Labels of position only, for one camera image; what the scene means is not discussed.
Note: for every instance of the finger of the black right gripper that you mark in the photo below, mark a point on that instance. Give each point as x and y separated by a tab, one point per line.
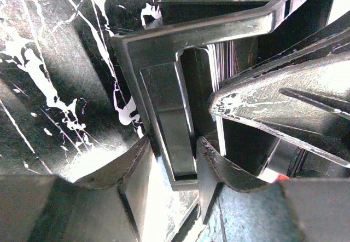
302	98

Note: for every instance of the black plastic card box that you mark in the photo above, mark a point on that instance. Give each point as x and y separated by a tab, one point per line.
166	67

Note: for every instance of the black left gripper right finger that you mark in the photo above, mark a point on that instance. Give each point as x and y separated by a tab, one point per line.
237	206

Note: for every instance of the stack of black cards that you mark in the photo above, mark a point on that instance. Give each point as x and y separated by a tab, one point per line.
223	62

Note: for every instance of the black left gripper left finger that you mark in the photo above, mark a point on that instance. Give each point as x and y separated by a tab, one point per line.
105	205

